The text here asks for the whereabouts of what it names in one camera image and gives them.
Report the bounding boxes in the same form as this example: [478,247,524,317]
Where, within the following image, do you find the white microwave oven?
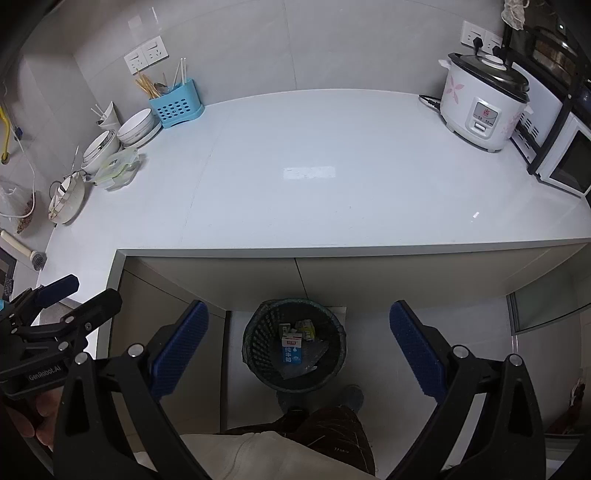
[510,62,591,199]

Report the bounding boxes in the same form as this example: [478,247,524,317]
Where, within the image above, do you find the clear plastic bag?
[0,181,38,234]

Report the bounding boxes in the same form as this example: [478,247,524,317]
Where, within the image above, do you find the beige net bag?
[503,0,527,29]

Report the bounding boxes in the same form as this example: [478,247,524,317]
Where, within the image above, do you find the white handled dish brush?
[0,230,47,273]

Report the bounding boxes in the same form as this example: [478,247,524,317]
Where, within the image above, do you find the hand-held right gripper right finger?
[385,300,546,480]

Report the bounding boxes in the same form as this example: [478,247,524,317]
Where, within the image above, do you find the person's left hand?
[9,388,63,450]

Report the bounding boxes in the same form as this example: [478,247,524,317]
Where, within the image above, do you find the blue utensil holder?
[148,78,205,129]

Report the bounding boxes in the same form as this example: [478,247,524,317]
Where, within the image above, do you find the blue and white milk carton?
[281,335,304,365]

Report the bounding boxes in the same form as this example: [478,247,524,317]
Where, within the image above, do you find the dark mesh waste bin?
[242,298,347,393]

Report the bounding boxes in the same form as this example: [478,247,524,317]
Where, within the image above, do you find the glass container green lid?
[93,147,141,191]

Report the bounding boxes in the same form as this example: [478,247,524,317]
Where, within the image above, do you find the stack of white bowls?
[81,130,122,175]

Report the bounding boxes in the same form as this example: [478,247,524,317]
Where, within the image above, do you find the person's right leg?
[295,406,376,478]

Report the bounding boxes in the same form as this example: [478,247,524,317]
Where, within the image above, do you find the yellow gas hose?
[0,104,12,166]

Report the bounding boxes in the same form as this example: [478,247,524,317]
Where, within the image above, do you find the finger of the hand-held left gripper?
[13,288,123,354]
[0,274,81,327]

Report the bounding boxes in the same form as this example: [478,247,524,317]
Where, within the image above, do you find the person's beige top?
[179,431,301,480]

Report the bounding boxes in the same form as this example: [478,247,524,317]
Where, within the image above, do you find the glass sliding door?
[505,265,585,334]

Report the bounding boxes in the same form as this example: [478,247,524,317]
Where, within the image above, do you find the brown cardboard scraps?
[545,376,591,439]

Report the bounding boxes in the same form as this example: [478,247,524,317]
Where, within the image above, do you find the bundle of wooden chopsticks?
[134,71,162,100]

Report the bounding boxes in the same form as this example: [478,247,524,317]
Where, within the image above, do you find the white angular cup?
[90,100,122,129]

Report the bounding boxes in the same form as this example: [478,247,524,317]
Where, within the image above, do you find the white bowl dark rim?
[119,117,163,148]
[117,108,156,138]

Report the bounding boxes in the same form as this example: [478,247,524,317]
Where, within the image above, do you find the white flowered rice cooker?
[438,52,531,154]

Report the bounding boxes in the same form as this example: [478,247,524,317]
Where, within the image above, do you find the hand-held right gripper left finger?
[53,300,211,480]

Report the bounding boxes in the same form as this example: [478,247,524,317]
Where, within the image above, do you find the black stove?
[0,249,17,301]

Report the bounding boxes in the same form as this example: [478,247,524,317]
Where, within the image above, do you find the grey right slipper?
[342,384,365,411]

